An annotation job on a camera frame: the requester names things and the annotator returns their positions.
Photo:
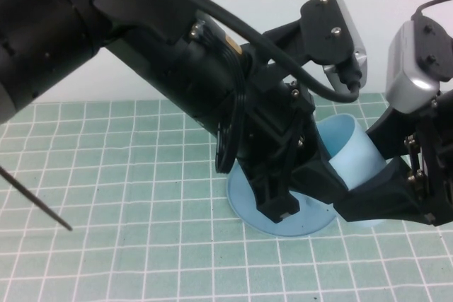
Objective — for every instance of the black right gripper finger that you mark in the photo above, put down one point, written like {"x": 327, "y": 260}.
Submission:
{"x": 393, "y": 136}
{"x": 382, "y": 206}

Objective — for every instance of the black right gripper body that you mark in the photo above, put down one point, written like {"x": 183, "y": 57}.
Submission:
{"x": 439, "y": 160}

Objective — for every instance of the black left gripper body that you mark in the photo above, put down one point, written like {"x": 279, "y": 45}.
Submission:
{"x": 276, "y": 114}

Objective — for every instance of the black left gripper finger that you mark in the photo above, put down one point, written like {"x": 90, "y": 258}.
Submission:
{"x": 318, "y": 181}
{"x": 272, "y": 192}

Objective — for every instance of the light blue plastic cup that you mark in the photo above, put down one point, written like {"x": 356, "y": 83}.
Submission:
{"x": 354, "y": 153}

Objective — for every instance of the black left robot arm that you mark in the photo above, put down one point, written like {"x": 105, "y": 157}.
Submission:
{"x": 141, "y": 51}

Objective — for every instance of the blue cup stand with pegs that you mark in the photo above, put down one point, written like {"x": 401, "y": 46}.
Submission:
{"x": 311, "y": 222}

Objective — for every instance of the green checkered tablecloth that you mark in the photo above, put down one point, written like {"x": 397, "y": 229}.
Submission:
{"x": 141, "y": 263}

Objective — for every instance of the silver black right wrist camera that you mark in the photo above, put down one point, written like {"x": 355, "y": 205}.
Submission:
{"x": 417, "y": 68}

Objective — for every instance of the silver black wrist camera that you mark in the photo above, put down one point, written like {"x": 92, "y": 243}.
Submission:
{"x": 417, "y": 68}
{"x": 325, "y": 33}

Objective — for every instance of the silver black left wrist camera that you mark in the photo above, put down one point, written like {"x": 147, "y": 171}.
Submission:
{"x": 325, "y": 33}

